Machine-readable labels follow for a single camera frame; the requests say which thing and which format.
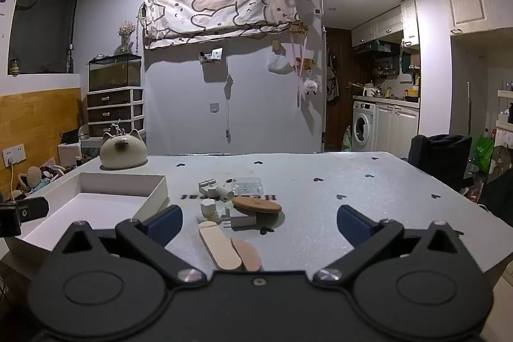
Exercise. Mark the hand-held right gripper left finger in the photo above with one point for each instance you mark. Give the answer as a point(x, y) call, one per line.
point(166, 225)

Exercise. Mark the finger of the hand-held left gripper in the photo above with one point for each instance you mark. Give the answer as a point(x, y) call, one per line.
point(35, 209)

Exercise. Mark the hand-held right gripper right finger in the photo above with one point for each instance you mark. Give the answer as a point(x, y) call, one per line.
point(352, 225)

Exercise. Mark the white bottle with cap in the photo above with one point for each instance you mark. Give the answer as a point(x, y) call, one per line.
point(208, 209)

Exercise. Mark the white cardboard box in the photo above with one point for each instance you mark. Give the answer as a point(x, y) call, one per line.
point(100, 205)

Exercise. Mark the white charger plug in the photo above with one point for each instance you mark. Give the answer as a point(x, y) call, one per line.
point(242, 221)

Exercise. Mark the round cork coaster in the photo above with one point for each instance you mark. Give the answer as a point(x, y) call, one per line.
point(256, 205)

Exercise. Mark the pile of plush toys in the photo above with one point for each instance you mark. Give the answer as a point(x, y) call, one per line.
point(38, 179)

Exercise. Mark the light wooden stick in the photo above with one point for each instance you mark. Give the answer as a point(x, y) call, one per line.
point(220, 248)

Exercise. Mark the white plastic clip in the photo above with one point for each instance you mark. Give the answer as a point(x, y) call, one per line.
point(212, 187)

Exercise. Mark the white storage box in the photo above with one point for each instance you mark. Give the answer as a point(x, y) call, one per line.
point(69, 154)

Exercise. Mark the cat-shaped ceramic jar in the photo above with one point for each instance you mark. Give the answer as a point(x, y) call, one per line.
point(122, 153)

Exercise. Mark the pinkish wooden stick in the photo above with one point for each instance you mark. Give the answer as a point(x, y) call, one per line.
point(248, 256)

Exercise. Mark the clear plastic case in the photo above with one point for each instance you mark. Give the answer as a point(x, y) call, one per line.
point(247, 186)

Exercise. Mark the white washing machine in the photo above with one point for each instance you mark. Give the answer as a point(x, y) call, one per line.
point(364, 125)

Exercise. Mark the silver metal figurine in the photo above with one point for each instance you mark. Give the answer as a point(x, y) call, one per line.
point(117, 129)

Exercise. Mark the black chair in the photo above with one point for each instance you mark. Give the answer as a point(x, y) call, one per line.
point(441, 161)

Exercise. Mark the plastic drawer unit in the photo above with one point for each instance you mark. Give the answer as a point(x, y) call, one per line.
point(115, 111)

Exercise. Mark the green shopping bag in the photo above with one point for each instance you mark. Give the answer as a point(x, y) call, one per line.
point(483, 153)

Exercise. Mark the hanging tote bag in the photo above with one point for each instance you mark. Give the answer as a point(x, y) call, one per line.
point(332, 75)

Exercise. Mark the glass fish tank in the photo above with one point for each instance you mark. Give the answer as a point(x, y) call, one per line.
point(115, 72)

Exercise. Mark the dried flower vase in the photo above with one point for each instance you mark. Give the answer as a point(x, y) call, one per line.
point(126, 39)

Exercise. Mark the white kitchen cabinets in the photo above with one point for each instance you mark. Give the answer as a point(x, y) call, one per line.
point(400, 25)

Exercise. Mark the white wall socket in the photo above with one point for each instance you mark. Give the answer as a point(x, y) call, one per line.
point(14, 155)

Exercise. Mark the square wall hook plate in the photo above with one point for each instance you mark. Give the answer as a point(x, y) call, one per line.
point(214, 108)

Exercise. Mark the wall-mounted clear holder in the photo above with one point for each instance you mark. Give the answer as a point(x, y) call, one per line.
point(211, 55)

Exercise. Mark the printed cloth wall cover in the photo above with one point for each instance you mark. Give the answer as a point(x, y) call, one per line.
point(224, 11)

